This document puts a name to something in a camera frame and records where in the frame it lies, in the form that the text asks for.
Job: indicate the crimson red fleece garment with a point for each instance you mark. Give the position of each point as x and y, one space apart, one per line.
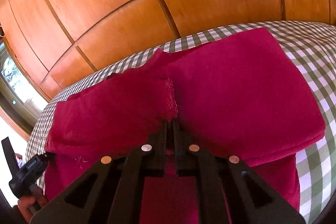
240 98

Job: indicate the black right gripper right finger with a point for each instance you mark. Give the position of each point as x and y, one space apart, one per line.
228 192

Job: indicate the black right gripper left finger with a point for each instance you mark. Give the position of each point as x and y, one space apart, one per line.
111 190

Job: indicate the glass balcony door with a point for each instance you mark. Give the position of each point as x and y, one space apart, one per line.
19 99

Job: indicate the person's left hand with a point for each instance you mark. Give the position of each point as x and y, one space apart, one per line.
25 202

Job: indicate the green white checkered bedsheet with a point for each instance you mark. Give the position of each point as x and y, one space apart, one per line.
309 45

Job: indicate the glossy wooden wardrobe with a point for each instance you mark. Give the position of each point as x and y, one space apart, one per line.
144 3

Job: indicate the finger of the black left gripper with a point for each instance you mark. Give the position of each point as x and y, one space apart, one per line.
10 156

